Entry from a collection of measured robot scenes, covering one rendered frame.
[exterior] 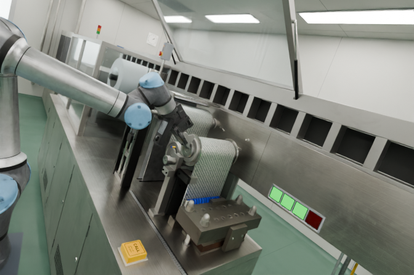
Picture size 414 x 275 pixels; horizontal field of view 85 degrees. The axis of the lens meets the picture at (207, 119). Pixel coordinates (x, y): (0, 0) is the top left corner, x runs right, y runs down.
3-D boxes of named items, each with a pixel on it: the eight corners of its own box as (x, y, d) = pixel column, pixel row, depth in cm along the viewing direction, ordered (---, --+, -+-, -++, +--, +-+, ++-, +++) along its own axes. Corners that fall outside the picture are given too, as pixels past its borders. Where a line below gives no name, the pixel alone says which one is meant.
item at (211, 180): (182, 201, 102) (194, 164, 100) (218, 197, 118) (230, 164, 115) (182, 201, 102) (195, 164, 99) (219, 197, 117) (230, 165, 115)
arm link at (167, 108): (159, 110, 81) (150, 103, 87) (165, 118, 84) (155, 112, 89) (175, 97, 83) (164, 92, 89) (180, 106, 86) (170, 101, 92)
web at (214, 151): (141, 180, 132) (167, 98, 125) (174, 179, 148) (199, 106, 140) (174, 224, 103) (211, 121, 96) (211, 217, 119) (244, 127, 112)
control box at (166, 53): (156, 57, 141) (161, 41, 140) (166, 60, 144) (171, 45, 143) (159, 57, 135) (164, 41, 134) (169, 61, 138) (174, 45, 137)
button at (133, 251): (119, 248, 81) (121, 243, 80) (138, 244, 85) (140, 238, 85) (126, 264, 75) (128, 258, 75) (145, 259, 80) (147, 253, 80)
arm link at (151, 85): (133, 79, 80) (153, 67, 82) (148, 103, 87) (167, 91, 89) (138, 86, 74) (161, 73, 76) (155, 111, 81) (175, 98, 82)
